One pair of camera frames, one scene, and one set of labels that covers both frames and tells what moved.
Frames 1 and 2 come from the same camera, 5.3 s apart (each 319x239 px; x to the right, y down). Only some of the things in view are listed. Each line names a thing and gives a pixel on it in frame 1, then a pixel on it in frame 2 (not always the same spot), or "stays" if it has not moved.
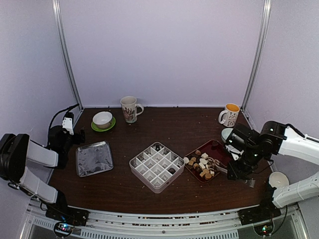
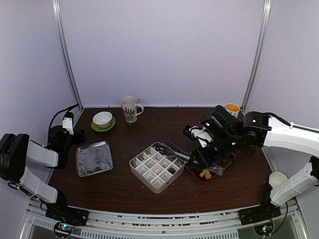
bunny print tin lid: [93, 158] stays
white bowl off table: [277, 179] stays
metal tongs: [219, 166] -> [168, 149]
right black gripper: [238, 174] -> [204, 161]
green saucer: [96, 128] stays
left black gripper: [78, 140] stays
